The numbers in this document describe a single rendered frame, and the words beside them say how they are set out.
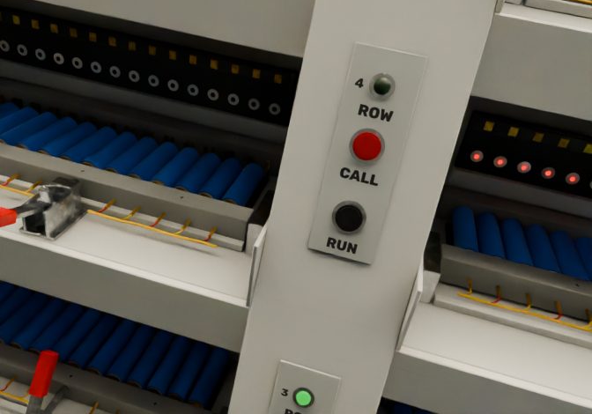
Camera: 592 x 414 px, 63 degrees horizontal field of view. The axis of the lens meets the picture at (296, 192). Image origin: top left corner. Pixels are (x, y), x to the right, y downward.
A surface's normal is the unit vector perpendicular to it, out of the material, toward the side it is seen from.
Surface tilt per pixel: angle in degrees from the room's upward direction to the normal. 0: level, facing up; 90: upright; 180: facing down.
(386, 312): 90
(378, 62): 90
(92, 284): 109
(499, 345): 19
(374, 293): 90
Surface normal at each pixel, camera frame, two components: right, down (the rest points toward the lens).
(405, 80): -0.18, 0.18
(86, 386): 0.14, -0.84
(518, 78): -0.24, 0.48
